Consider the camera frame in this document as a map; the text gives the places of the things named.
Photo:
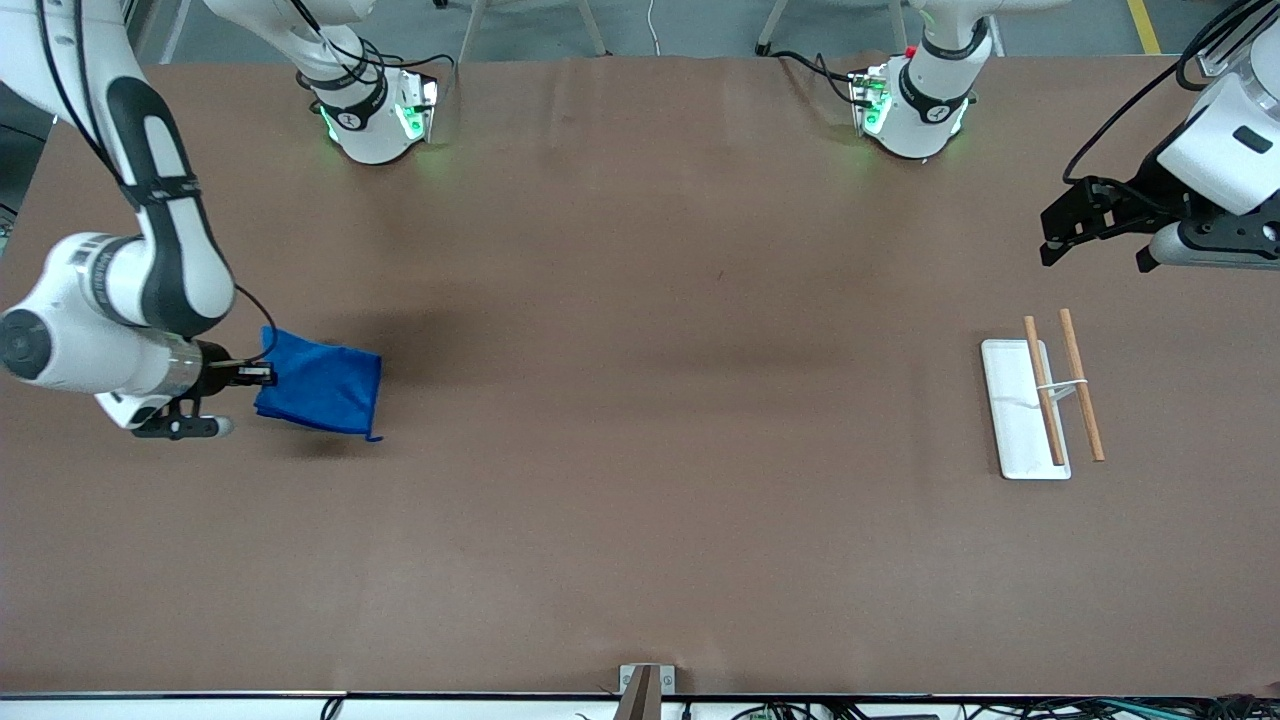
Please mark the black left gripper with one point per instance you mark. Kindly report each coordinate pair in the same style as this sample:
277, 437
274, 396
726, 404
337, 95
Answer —
1143, 196

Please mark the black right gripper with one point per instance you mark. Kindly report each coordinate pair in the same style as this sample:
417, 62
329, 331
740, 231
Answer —
213, 367

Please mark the blue towel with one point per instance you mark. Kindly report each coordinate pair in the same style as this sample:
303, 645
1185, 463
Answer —
320, 385

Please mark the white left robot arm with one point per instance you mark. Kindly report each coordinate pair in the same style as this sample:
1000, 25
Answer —
935, 90

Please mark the white stand leg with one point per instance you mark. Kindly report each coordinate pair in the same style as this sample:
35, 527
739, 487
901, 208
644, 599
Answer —
901, 25
471, 30
773, 25
592, 28

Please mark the brown table cover mat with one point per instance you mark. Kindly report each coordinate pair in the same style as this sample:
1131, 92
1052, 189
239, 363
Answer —
640, 450

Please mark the aluminium frame profile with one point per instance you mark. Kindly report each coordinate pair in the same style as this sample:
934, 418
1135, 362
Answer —
1215, 62

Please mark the metal bracket with brown post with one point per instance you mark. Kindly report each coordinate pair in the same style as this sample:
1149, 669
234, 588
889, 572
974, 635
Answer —
645, 700

